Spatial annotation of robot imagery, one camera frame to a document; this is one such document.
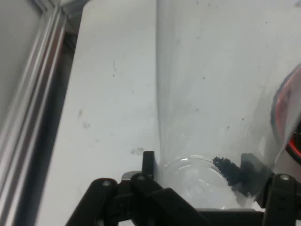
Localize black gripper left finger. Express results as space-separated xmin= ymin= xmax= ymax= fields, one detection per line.
xmin=65 ymin=151 xmax=203 ymax=226

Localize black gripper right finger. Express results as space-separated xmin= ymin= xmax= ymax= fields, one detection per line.
xmin=241 ymin=153 xmax=301 ymax=226

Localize black seeds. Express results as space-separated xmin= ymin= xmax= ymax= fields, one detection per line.
xmin=212 ymin=156 xmax=250 ymax=196

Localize clear plastic jar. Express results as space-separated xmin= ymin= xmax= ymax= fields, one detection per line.
xmin=155 ymin=0 xmax=301 ymax=210

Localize red bowl with black rim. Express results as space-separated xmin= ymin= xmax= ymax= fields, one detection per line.
xmin=270 ymin=62 xmax=301 ymax=165

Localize aluminium frame rail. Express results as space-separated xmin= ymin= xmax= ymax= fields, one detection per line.
xmin=0 ymin=0 xmax=68 ymax=226

